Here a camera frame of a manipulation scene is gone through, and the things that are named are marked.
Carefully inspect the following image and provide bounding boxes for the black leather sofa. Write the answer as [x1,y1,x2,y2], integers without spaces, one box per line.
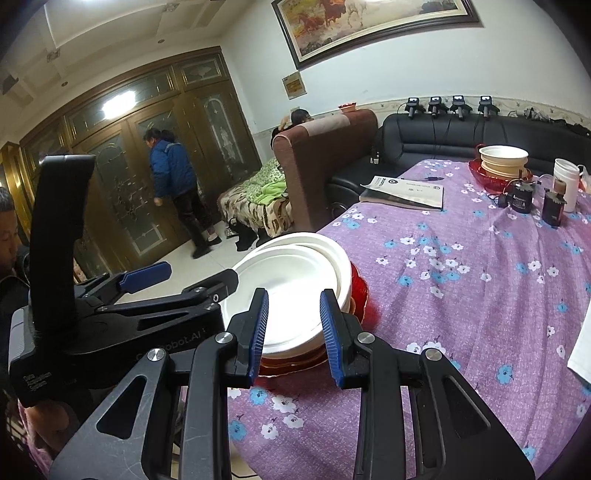
[330,111,591,204]

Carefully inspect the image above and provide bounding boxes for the red glass bowl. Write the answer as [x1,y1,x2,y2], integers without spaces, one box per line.
[468,157,533,193]

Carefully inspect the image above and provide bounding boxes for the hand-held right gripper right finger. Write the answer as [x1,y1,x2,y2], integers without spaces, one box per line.
[320,290,536,480]

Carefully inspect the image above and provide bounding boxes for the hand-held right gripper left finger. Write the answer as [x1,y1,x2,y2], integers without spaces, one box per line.
[48,288,269,480]

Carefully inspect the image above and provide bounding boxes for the white disposable bowl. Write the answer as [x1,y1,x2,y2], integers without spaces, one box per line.
[233,232,355,315]
[221,244,345,358]

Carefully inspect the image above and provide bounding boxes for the green leaf blanket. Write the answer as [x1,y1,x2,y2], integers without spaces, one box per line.
[249,159,289,207]

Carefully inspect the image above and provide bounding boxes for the red glass plate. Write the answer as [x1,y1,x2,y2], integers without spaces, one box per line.
[256,261,370,380]

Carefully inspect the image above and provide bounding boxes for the white booklet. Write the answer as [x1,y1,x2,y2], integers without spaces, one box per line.
[360,175,445,212]

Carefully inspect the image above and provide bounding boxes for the white plastic jar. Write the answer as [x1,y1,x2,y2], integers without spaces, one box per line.
[554,158,581,213]

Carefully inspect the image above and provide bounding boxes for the small framed notice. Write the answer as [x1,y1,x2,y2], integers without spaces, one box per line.
[283,71,308,100]

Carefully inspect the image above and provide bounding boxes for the black cylindrical motor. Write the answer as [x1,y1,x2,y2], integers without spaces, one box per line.
[508,180,536,214]

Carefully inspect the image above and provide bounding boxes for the person's left forearm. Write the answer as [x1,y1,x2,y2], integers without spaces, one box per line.
[9,406,61,480]

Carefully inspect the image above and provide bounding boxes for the wooden glass door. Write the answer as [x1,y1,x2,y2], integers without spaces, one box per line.
[0,51,264,296]

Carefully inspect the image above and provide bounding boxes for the black shoe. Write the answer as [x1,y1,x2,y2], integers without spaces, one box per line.
[226,217,260,253]

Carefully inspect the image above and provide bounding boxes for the brown armchair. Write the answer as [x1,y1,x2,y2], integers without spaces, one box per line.
[272,109,379,234]

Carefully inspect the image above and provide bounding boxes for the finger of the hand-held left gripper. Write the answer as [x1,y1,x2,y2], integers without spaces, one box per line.
[76,261,172,305]
[95,270,239,324]

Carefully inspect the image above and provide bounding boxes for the framed horse painting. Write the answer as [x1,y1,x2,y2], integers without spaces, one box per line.
[271,0,483,70]

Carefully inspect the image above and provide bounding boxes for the white paper sheet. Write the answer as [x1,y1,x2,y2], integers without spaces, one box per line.
[567,318,591,386]

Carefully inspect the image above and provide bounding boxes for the brown patterned blanket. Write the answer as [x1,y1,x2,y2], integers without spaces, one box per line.
[219,185,294,239]

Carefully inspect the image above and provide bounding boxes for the dark jar with cork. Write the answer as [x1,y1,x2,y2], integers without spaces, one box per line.
[542,178,568,227]

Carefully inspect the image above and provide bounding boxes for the white shallow bowl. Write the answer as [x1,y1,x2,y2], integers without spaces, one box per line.
[479,145,529,163]

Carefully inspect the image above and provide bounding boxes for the person's left hand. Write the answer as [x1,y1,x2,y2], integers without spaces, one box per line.
[32,399,90,457]

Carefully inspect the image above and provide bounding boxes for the purple floral tablecloth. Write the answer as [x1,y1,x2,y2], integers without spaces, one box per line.
[182,157,591,480]

